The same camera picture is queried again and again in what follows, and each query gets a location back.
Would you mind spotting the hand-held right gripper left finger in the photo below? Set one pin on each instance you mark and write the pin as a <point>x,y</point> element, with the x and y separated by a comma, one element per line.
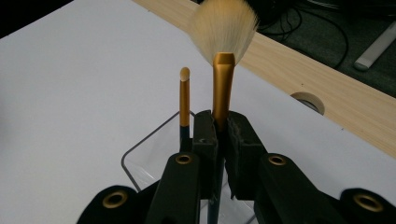
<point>182,189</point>

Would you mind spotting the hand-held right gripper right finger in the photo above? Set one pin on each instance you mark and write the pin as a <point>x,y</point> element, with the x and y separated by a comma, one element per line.
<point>280,189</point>

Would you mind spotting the large fluffy makeup brush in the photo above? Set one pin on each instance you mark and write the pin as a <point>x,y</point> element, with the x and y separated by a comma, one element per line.
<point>223,87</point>

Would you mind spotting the white metal stand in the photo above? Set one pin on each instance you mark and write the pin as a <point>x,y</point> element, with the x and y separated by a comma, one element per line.
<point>375,48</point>

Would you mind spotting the white table mat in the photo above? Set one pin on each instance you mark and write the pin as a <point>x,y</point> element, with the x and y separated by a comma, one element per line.
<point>77,109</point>

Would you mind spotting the small thin makeup brush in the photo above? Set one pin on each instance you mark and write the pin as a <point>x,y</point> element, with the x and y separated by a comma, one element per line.
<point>184,99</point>

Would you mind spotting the clear acrylic organizer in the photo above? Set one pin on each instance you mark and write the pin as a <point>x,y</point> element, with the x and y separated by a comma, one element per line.
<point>146,161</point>

